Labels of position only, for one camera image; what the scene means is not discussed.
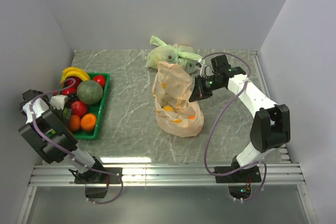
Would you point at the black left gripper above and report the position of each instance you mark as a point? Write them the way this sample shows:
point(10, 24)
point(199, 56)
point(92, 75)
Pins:
point(67, 116)

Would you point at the fake orange in tray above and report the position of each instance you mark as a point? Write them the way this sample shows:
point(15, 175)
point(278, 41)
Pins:
point(88, 122)

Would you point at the red fake apple top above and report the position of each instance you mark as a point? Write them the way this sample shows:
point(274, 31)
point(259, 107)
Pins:
point(100, 79)

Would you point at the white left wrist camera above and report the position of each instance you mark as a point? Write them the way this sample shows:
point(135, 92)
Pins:
point(58, 101)

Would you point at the green netted fake melon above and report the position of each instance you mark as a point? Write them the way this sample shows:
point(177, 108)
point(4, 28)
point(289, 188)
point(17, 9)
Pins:
point(89, 92)

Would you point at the orange banana-print plastic bag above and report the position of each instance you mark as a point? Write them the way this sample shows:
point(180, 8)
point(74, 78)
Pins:
point(172, 86)

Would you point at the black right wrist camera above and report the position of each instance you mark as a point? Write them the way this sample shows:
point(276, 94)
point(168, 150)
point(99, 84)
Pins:
point(219, 63)

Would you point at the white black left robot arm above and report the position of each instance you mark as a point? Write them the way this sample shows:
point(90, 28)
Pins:
point(46, 131)

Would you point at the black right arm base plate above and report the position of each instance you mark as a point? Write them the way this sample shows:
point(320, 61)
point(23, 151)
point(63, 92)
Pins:
point(251, 175)

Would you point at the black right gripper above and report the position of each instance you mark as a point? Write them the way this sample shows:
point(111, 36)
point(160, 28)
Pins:
point(199, 91)

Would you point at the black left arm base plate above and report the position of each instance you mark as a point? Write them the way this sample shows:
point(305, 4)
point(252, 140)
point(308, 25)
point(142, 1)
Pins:
point(91, 177)

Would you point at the green plastic fruit tray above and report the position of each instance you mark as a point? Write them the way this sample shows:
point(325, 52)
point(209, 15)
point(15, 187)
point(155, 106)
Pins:
point(69, 86)

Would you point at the aluminium mounting rail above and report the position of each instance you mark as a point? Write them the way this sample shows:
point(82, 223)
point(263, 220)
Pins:
point(150, 174)

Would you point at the yellow fake banana bunch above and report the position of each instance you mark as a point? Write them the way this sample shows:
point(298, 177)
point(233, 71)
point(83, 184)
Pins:
point(74, 72)

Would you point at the red fake apple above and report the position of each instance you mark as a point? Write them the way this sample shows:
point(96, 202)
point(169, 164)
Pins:
point(100, 79)
point(79, 108)

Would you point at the yellow fake lemon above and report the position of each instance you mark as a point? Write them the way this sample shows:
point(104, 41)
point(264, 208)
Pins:
point(168, 108)

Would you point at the green tied plastic bag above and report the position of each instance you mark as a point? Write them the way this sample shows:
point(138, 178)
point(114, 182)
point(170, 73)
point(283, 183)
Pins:
point(184, 56)

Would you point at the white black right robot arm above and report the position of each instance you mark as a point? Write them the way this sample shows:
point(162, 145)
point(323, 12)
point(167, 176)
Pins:
point(271, 121)

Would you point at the dark fake grape bunch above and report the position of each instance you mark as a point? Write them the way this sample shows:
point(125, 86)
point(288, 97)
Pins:
point(72, 98)

